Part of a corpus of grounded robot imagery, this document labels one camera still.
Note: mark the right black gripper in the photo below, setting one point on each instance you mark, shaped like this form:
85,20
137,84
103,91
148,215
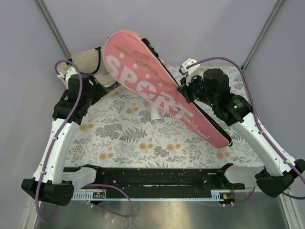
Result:
185,89

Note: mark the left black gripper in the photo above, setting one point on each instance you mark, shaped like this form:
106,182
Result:
100,90

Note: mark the white shuttlecock tube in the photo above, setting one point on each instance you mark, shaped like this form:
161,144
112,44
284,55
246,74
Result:
155,117

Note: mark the pink racket cover bag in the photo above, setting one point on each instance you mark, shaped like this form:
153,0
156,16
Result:
132,62

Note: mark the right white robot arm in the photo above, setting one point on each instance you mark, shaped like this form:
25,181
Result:
278,172

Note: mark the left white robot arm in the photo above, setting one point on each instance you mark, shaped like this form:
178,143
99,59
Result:
47,183

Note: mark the beige canvas tote bag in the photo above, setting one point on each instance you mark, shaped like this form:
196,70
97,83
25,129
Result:
91,62

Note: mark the floral table mat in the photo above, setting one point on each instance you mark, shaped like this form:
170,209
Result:
117,132

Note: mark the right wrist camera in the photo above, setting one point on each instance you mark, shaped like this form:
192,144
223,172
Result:
189,65

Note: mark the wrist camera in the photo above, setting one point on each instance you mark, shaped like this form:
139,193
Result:
189,65
68,74

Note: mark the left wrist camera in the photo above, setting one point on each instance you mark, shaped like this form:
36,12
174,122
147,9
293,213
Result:
68,74

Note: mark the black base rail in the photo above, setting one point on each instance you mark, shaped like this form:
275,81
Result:
122,178

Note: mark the white cable duct strip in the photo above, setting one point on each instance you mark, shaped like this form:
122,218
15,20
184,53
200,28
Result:
155,194

